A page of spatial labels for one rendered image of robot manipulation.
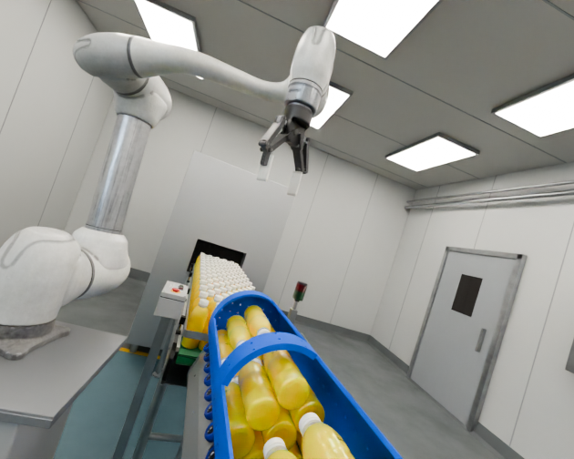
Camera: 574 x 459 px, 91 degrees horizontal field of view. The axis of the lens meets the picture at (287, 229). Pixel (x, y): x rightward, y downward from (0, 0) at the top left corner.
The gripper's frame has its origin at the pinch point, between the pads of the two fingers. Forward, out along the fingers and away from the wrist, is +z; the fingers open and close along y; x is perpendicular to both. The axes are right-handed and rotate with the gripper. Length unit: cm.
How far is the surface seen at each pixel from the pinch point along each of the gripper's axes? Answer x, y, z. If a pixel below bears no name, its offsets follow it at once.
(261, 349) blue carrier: 11.4, 4.6, 38.1
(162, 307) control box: -53, -15, 55
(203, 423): -3, 0, 66
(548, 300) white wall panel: 117, -361, 5
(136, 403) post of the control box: -59, -20, 100
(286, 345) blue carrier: 14.9, 0.1, 36.5
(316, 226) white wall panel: -225, -437, -17
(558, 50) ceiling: 60, -197, -169
